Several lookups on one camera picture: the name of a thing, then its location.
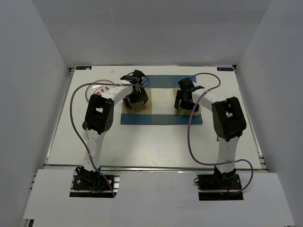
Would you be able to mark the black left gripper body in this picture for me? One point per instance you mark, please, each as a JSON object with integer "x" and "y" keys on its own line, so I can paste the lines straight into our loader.
{"x": 135, "y": 97}

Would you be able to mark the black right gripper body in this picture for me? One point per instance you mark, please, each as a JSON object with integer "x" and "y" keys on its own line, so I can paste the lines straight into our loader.
{"x": 184, "y": 104}

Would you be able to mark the blue tan white placemat cloth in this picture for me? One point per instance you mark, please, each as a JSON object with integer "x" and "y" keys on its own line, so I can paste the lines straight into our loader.
{"x": 159, "y": 109}

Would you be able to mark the white plate with red print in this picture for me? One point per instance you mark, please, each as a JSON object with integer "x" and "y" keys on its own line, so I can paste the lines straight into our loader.
{"x": 98, "y": 89}

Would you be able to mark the white brown metal cup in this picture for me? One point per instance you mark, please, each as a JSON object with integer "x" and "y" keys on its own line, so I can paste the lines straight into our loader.
{"x": 84, "y": 126}

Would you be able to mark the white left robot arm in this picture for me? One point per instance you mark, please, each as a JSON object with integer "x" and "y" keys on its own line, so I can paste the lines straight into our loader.
{"x": 100, "y": 113}

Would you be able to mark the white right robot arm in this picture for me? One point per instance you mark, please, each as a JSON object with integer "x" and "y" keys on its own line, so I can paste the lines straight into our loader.
{"x": 228, "y": 120}

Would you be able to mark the blue label sticker right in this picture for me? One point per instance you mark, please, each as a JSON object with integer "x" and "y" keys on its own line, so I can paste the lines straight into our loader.
{"x": 225, "y": 68}

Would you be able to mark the blue label sticker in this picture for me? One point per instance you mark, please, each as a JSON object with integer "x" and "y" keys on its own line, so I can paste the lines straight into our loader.
{"x": 225, "y": 68}
{"x": 83, "y": 68}

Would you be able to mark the blue label sticker left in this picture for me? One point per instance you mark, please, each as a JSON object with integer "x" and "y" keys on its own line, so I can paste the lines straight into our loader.
{"x": 83, "y": 68}

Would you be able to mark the aluminium table frame rail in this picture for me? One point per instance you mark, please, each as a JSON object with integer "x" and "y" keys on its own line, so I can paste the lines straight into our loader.
{"x": 191, "y": 146}

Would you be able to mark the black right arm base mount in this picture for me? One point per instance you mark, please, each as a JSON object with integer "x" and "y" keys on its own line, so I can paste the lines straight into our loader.
{"x": 210, "y": 188}

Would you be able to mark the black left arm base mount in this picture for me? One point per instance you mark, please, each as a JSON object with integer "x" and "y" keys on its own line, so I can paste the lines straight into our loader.
{"x": 90, "y": 184}

